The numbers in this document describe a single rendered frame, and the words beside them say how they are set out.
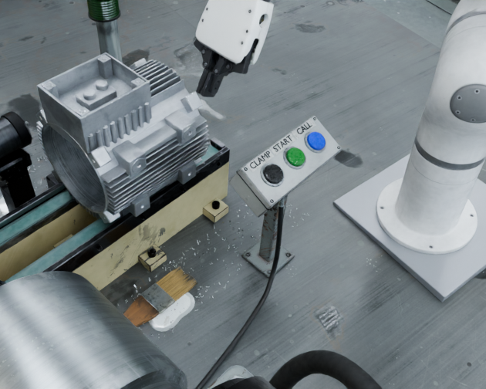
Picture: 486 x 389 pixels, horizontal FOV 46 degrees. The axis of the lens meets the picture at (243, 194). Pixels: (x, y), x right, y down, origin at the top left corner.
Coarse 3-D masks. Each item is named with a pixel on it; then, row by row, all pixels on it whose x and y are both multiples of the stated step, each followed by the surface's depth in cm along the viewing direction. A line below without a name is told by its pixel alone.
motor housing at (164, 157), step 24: (144, 72) 90; (168, 72) 90; (168, 96) 89; (48, 144) 91; (72, 144) 94; (144, 144) 84; (168, 144) 87; (192, 144) 91; (72, 168) 94; (120, 168) 82; (144, 168) 85; (168, 168) 89; (72, 192) 93; (96, 192) 94; (120, 192) 83; (144, 192) 88; (96, 216) 91
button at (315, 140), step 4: (312, 132) 87; (316, 132) 87; (308, 136) 86; (312, 136) 86; (316, 136) 86; (320, 136) 87; (308, 140) 86; (312, 140) 86; (316, 140) 86; (320, 140) 86; (324, 140) 87; (312, 144) 86; (316, 144) 86; (320, 144) 86; (324, 144) 86; (312, 148) 86; (316, 148) 86; (320, 148) 86
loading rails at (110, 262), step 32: (224, 160) 106; (64, 192) 97; (160, 192) 96; (192, 192) 103; (224, 192) 113; (0, 224) 90; (32, 224) 92; (64, 224) 97; (96, 224) 92; (128, 224) 93; (160, 224) 101; (0, 256) 90; (32, 256) 96; (64, 256) 87; (96, 256) 91; (128, 256) 99; (160, 256) 101; (96, 288) 97
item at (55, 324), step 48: (0, 288) 56; (48, 288) 58; (0, 336) 52; (48, 336) 52; (96, 336) 54; (144, 336) 61; (0, 384) 49; (48, 384) 49; (96, 384) 50; (144, 384) 53
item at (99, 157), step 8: (136, 64) 93; (184, 96) 90; (192, 96) 89; (184, 104) 89; (192, 104) 88; (200, 104) 89; (40, 112) 84; (40, 120) 86; (96, 152) 79; (104, 152) 80; (96, 160) 79; (104, 160) 80; (200, 160) 98; (96, 168) 80; (56, 176) 94; (104, 216) 88; (112, 216) 88
